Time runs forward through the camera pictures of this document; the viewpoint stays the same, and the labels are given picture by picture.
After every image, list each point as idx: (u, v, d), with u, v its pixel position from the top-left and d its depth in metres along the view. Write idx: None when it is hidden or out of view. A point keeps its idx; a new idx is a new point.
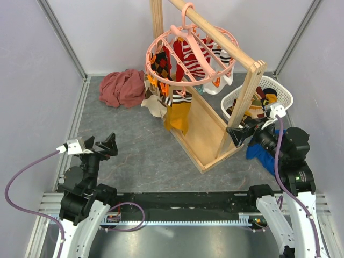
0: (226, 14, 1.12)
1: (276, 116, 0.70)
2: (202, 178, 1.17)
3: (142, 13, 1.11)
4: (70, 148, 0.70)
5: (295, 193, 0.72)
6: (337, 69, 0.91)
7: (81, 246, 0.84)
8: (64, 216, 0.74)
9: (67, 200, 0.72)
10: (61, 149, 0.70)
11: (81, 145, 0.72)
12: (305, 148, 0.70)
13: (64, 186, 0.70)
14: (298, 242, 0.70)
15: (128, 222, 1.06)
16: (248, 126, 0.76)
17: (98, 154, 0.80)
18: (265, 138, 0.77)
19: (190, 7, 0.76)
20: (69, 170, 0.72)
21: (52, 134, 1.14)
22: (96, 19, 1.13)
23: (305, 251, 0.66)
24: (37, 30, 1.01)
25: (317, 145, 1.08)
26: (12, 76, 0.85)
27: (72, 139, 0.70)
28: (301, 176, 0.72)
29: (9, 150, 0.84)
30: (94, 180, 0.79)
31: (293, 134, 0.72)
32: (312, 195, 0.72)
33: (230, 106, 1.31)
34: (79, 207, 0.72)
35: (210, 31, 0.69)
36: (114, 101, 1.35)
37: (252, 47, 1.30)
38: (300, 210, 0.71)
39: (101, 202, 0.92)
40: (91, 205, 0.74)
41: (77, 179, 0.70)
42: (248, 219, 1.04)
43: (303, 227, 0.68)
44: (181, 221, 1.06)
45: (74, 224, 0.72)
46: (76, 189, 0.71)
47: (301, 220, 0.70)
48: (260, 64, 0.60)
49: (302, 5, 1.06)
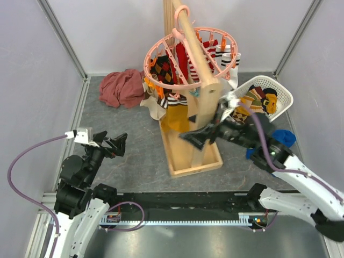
0: (226, 14, 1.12)
1: (235, 104, 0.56)
2: (202, 178, 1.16)
3: (142, 13, 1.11)
4: (78, 136, 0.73)
5: (281, 165, 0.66)
6: (338, 70, 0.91)
7: (79, 243, 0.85)
8: (59, 209, 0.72)
9: (63, 193, 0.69)
10: (69, 135, 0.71)
11: (88, 136, 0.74)
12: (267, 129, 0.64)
13: (61, 174, 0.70)
14: (315, 201, 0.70)
15: (129, 221, 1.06)
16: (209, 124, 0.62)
17: (104, 150, 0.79)
18: (228, 129, 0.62)
19: (183, 10, 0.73)
20: (67, 158, 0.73)
21: (52, 134, 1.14)
22: (95, 19, 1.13)
23: (331, 206, 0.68)
24: (37, 29, 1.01)
25: (318, 145, 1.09)
26: (12, 76, 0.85)
27: (82, 128, 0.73)
28: (277, 150, 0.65)
29: (9, 150, 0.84)
30: (92, 174, 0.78)
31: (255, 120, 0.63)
32: (293, 157, 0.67)
33: None
34: (76, 200, 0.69)
35: (189, 35, 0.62)
36: (115, 101, 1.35)
37: (252, 47, 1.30)
38: (298, 177, 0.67)
39: (101, 200, 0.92)
40: (87, 199, 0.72)
41: (74, 168, 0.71)
42: (248, 219, 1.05)
43: (314, 188, 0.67)
44: (182, 221, 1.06)
45: (70, 219, 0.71)
46: (72, 178, 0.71)
47: (306, 183, 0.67)
48: (214, 81, 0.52)
49: (303, 5, 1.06)
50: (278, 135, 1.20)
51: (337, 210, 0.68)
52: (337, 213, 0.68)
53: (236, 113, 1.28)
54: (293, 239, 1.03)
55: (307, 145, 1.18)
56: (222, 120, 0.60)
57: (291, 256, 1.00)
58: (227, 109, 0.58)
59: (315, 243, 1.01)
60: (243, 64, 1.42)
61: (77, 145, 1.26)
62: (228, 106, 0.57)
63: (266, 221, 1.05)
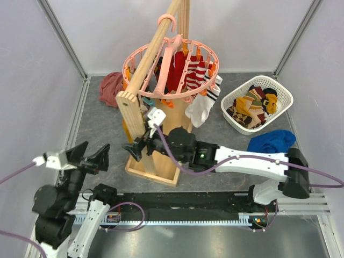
0: (226, 15, 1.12)
1: (154, 125, 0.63)
2: (202, 178, 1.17)
3: (142, 13, 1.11)
4: (49, 161, 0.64)
5: (214, 161, 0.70)
6: (338, 70, 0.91)
7: (81, 245, 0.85)
8: (41, 239, 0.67)
9: (42, 223, 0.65)
10: (37, 160, 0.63)
11: (62, 160, 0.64)
12: (191, 136, 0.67)
13: (35, 208, 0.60)
14: (262, 174, 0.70)
15: (128, 222, 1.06)
16: (136, 141, 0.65)
17: (83, 170, 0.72)
18: (159, 143, 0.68)
19: (169, 21, 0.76)
20: (40, 190, 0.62)
21: (52, 134, 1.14)
22: (95, 19, 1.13)
23: (270, 170, 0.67)
24: (37, 29, 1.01)
25: (317, 144, 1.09)
26: (12, 77, 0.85)
27: (52, 152, 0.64)
28: (206, 151, 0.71)
29: (9, 150, 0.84)
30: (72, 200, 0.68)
31: (176, 135, 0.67)
32: (221, 149, 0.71)
33: (230, 106, 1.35)
34: (56, 229, 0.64)
35: (151, 45, 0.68)
36: (115, 101, 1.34)
37: (252, 47, 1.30)
38: (231, 163, 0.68)
39: (101, 202, 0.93)
40: (70, 225, 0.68)
41: (49, 201, 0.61)
42: (248, 219, 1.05)
43: (250, 165, 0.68)
44: (182, 221, 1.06)
45: (54, 249, 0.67)
46: (47, 211, 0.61)
47: (241, 164, 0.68)
48: (124, 94, 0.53)
49: (302, 5, 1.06)
50: (278, 134, 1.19)
51: (278, 172, 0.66)
52: (279, 174, 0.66)
53: (236, 112, 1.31)
54: (293, 239, 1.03)
55: (307, 145, 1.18)
56: (151, 136, 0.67)
57: (291, 255, 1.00)
58: (151, 127, 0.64)
59: (315, 243, 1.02)
60: (243, 64, 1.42)
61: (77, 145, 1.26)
62: (149, 124, 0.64)
63: (266, 221, 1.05)
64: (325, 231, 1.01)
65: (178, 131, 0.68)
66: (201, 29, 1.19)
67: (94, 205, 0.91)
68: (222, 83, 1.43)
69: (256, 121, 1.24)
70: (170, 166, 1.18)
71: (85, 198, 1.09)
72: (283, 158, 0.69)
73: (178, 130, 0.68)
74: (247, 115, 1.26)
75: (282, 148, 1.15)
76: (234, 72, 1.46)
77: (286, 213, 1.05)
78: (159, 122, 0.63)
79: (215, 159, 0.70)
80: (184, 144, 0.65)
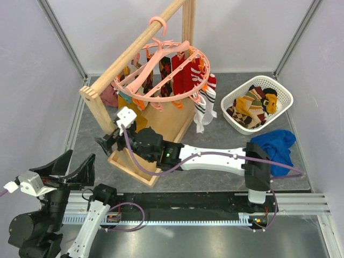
0: (225, 15, 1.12)
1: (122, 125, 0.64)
2: (202, 178, 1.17)
3: (142, 13, 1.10)
4: (23, 187, 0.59)
5: (178, 159, 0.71)
6: (338, 70, 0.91)
7: (82, 246, 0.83)
8: None
9: (24, 250, 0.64)
10: (10, 187, 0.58)
11: (36, 186, 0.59)
12: (158, 136, 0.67)
13: (12, 241, 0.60)
14: (224, 169, 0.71)
15: (128, 222, 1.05)
16: (104, 138, 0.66)
17: (65, 188, 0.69)
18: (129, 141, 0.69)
19: (160, 25, 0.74)
20: (14, 220, 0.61)
21: (52, 134, 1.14)
22: (94, 19, 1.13)
23: (229, 165, 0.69)
24: (37, 29, 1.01)
25: (317, 144, 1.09)
26: (12, 76, 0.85)
27: (24, 179, 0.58)
28: (171, 150, 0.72)
29: (9, 149, 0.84)
30: (55, 222, 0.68)
31: (143, 135, 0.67)
32: (185, 147, 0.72)
33: (230, 106, 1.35)
34: (41, 253, 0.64)
35: (134, 45, 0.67)
36: (115, 101, 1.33)
37: (252, 47, 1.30)
38: (194, 160, 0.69)
39: (101, 202, 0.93)
40: (56, 246, 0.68)
41: (24, 234, 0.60)
42: (248, 219, 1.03)
43: (211, 161, 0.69)
44: (181, 221, 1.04)
45: None
46: (25, 243, 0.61)
47: (203, 162, 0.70)
48: (86, 91, 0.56)
49: (302, 5, 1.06)
50: (278, 134, 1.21)
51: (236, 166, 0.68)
52: (237, 169, 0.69)
53: (236, 112, 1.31)
54: (293, 239, 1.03)
55: (306, 145, 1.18)
56: (120, 134, 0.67)
57: (290, 255, 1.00)
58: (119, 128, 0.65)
59: (315, 243, 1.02)
60: (243, 64, 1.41)
61: (77, 145, 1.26)
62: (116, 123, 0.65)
63: (266, 221, 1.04)
64: (325, 231, 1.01)
65: (145, 131, 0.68)
66: (201, 29, 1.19)
67: (94, 205, 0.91)
68: (222, 83, 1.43)
69: (256, 121, 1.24)
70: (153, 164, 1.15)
71: (85, 197, 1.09)
72: (241, 152, 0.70)
73: (145, 131, 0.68)
74: (247, 115, 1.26)
75: (282, 148, 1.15)
76: (234, 72, 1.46)
77: (286, 213, 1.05)
78: (126, 124, 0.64)
79: (179, 158, 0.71)
80: (151, 144, 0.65)
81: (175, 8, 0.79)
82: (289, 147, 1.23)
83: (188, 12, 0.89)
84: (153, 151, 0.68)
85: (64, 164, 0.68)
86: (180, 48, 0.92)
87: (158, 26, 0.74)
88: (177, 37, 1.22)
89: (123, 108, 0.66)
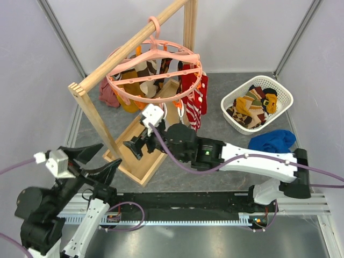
0: (226, 15, 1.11)
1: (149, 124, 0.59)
2: (202, 178, 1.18)
3: (142, 13, 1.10)
4: (48, 163, 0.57)
5: (221, 159, 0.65)
6: (338, 70, 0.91)
7: (79, 243, 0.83)
8: (28, 245, 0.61)
9: (28, 227, 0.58)
10: (38, 157, 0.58)
11: (60, 166, 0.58)
12: (192, 134, 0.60)
13: (18, 213, 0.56)
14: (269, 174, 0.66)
15: (128, 222, 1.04)
16: (130, 141, 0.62)
17: (80, 179, 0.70)
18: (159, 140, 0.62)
19: (155, 26, 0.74)
20: (22, 192, 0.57)
21: (52, 134, 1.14)
22: (95, 19, 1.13)
23: (280, 171, 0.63)
24: (37, 29, 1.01)
25: (317, 144, 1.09)
26: (12, 77, 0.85)
27: (55, 156, 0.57)
28: (210, 148, 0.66)
29: (9, 149, 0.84)
30: (61, 205, 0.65)
31: (174, 133, 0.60)
32: (227, 147, 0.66)
33: (230, 106, 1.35)
34: (43, 235, 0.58)
35: (128, 43, 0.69)
36: (115, 101, 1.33)
37: (252, 47, 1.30)
38: (238, 162, 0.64)
39: (101, 201, 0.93)
40: (58, 230, 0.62)
41: (34, 205, 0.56)
42: (248, 219, 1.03)
43: (258, 164, 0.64)
44: (181, 221, 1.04)
45: (42, 254, 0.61)
46: (32, 215, 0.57)
47: (249, 164, 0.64)
48: (74, 87, 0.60)
49: (303, 5, 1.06)
50: (278, 134, 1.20)
51: (287, 173, 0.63)
52: (289, 176, 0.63)
53: (236, 112, 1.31)
54: (293, 239, 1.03)
55: (306, 145, 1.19)
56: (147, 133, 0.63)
57: (291, 255, 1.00)
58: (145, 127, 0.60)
59: (315, 243, 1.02)
60: (243, 64, 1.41)
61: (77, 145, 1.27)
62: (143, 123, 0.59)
63: (266, 221, 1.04)
64: (325, 231, 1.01)
65: (177, 127, 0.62)
66: (201, 29, 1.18)
67: (94, 203, 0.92)
68: (223, 83, 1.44)
69: (256, 121, 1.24)
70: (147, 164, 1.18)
71: (85, 197, 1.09)
72: (293, 158, 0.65)
73: (177, 126, 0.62)
74: (247, 115, 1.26)
75: (282, 148, 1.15)
76: (234, 72, 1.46)
77: (286, 213, 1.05)
78: (155, 123, 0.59)
79: (222, 158, 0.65)
80: (184, 141, 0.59)
81: (173, 10, 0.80)
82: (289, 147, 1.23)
83: (191, 13, 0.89)
84: (186, 149, 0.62)
85: (89, 153, 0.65)
86: (181, 58, 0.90)
87: (153, 29, 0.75)
88: (177, 37, 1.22)
89: (149, 105, 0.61)
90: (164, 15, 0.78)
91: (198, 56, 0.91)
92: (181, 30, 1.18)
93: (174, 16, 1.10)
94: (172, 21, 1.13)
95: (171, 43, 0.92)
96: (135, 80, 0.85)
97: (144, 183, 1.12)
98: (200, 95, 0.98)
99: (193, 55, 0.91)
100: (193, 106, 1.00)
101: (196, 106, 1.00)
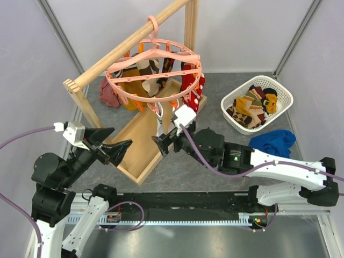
0: (226, 15, 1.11)
1: (179, 124, 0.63)
2: (202, 178, 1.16)
3: (142, 12, 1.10)
4: (65, 133, 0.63)
5: (250, 165, 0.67)
6: (338, 70, 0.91)
7: (78, 238, 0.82)
8: (37, 217, 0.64)
9: (40, 197, 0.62)
10: (58, 126, 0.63)
11: (77, 136, 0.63)
12: (220, 140, 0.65)
13: (35, 176, 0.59)
14: (296, 181, 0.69)
15: (128, 222, 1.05)
16: (159, 138, 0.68)
17: (94, 153, 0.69)
18: (186, 142, 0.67)
19: (153, 26, 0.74)
20: (41, 157, 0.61)
21: (52, 134, 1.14)
22: (94, 18, 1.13)
23: (309, 180, 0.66)
24: (37, 29, 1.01)
25: (317, 144, 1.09)
26: (12, 77, 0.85)
27: (73, 126, 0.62)
28: (238, 153, 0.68)
29: (9, 149, 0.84)
30: (72, 177, 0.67)
31: (202, 140, 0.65)
32: (255, 153, 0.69)
33: (230, 106, 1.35)
34: (55, 204, 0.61)
35: (124, 42, 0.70)
36: (115, 101, 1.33)
37: (252, 47, 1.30)
38: (267, 169, 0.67)
39: (101, 198, 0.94)
40: (70, 202, 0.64)
41: (50, 169, 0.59)
42: (248, 219, 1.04)
43: (286, 172, 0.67)
44: (181, 221, 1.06)
45: (51, 226, 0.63)
46: (48, 180, 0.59)
47: (278, 170, 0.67)
48: (67, 83, 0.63)
49: (302, 5, 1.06)
50: (278, 134, 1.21)
51: (316, 182, 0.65)
52: (318, 185, 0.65)
53: (236, 112, 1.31)
54: (294, 239, 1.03)
55: (306, 145, 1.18)
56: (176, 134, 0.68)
57: (291, 256, 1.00)
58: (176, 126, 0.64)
59: (315, 243, 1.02)
60: (243, 64, 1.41)
61: None
62: (174, 122, 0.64)
63: (266, 221, 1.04)
64: (325, 231, 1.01)
65: (205, 133, 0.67)
66: (201, 29, 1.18)
67: (94, 200, 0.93)
68: (223, 83, 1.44)
69: (256, 121, 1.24)
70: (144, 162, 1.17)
71: (85, 197, 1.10)
72: (321, 167, 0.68)
73: (205, 132, 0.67)
74: (247, 115, 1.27)
75: (282, 148, 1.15)
76: (234, 72, 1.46)
77: (286, 213, 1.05)
78: (185, 123, 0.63)
79: (250, 164, 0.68)
80: (213, 147, 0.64)
81: (172, 11, 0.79)
82: (289, 147, 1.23)
83: (191, 13, 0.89)
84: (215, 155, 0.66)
85: (101, 135, 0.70)
86: (181, 58, 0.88)
87: (152, 29, 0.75)
88: (178, 37, 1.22)
89: (183, 106, 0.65)
90: (163, 15, 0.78)
91: (198, 56, 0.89)
92: (181, 29, 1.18)
93: (174, 15, 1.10)
94: (172, 21, 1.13)
95: (172, 43, 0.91)
96: (133, 79, 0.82)
97: (140, 181, 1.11)
98: (196, 97, 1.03)
99: (194, 55, 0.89)
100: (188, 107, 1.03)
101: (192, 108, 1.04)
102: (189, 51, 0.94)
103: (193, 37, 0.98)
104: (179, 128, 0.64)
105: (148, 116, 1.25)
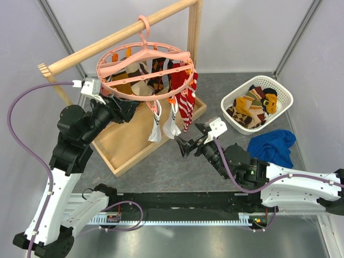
0: (226, 14, 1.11)
1: (213, 136, 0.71)
2: (202, 178, 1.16)
3: (142, 12, 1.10)
4: (84, 87, 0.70)
5: (266, 179, 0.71)
6: (338, 70, 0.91)
7: (76, 219, 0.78)
8: (55, 165, 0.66)
9: (60, 149, 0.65)
10: (76, 83, 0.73)
11: (94, 88, 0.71)
12: (245, 156, 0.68)
13: (59, 123, 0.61)
14: (310, 192, 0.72)
15: (128, 222, 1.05)
16: (188, 143, 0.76)
17: (111, 111, 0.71)
18: (210, 151, 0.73)
19: (140, 26, 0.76)
20: (67, 109, 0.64)
21: (51, 133, 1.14)
22: (94, 18, 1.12)
23: (324, 191, 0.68)
24: (36, 29, 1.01)
25: (317, 144, 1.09)
26: (13, 77, 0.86)
27: (90, 79, 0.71)
28: (255, 167, 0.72)
29: (8, 149, 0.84)
30: (92, 134, 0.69)
31: (231, 154, 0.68)
32: (272, 166, 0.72)
33: (230, 106, 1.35)
34: (74, 156, 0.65)
35: (105, 41, 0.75)
36: None
37: (251, 47, 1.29)
38: (282, 181, 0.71)
39: (103, 194, 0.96)
40: (85, 157, 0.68)
41: (74, 119, 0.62)
42: (248, 219, 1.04)
43: (299, 183, 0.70)
44: (181, 221, 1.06)
45: (66, 176, 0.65)
46: (71, 129, 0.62)
47: (292, 182, 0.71)
48: (42, 67, 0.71)
49: (302, 5, 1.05)
50: (278, 134, 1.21)
51: (331, 193, 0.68)
52: (333, 195, 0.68)
53: (236, 112, 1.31)
54: (293, 239, 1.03)
55: (307, 146, 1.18)
56: (203, 142, 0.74)
57: (290, 255, 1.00)
58: (208, 136, 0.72)
59: (315, 243, 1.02)
60: (243, 64, 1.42)
61: None
62: (208, 133, 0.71)
63: (266, 221, 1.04)
64: (325, 231, 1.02)
65: (233, 148, 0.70)
66: (201, 29, 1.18)
67: (95, 195, 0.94)
68: (223, 83, 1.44)
69: (256, 121, 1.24)
70: (127, 157, 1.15)
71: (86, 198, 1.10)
72: (336, 179, 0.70)
73: (232, 149, 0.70)
74: (247, 115, 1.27)
75: (282, 148, 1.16)
76: (234, 72, 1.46)
77: (286, 213, 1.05)
78: (217, 135, 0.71)
79: (267, 178, 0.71)
80: (242, 163, 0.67)
81: (170, 12, 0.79)
82: (289, 147, 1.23)
83: (194, 16, 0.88)
84: (238, 168, 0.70)
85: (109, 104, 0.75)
86: (172, 57, 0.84)
87: (143, 27, 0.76)
88: (177, 37, 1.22)
89: (217, 119, 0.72)
90: (151, 18, 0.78)
91: (188, 53, 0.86)
92: (181, 29, 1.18)
93: (174, 16, 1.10)
94: (172, 21, 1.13)
95: (160, 44, 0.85)
96: (128, 80, 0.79)
97: (118, 172, 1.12)
98: (193, 91, 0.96)
99: (184, 52, 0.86)
100: (186, 101, 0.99)
101: (191, 102, 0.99)
102: (177, 49, 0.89)
103: (195, 40, 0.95)
104: (211, 139, 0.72)
105: (143, 114, 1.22)
